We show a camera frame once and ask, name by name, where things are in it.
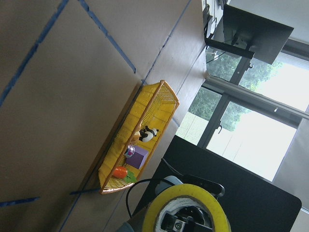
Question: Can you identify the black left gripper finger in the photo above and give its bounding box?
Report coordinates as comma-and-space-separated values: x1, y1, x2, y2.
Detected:
163, 206, 214, 232

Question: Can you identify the yellow tape roll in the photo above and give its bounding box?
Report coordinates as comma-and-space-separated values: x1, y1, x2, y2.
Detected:
142, 184, 231, 232

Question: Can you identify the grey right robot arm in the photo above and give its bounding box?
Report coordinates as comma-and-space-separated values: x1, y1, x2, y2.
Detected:
118, 175, 231, 232

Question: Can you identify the yellow woven tray basket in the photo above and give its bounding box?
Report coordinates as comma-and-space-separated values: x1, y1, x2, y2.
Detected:
98, 80, 179, 194

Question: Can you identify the purple foam cube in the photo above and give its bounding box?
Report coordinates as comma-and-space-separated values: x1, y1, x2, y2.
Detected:
126, 146, 149, 169

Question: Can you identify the orange toy carrot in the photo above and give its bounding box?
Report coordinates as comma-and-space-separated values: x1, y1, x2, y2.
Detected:
112, 166, 137, 183

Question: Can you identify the small purple drink can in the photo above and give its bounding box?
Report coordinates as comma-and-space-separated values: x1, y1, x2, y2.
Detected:
124, 145, 135, 158

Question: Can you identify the toy panda figure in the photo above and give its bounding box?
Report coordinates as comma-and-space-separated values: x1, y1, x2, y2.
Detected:
139, 126, 159, 143

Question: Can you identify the toy croissant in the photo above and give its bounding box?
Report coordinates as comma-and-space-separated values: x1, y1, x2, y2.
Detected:
131, 124, 141, 144

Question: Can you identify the black computer monitor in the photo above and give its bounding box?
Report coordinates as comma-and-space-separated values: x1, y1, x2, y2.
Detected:
205, 4, 295, 65

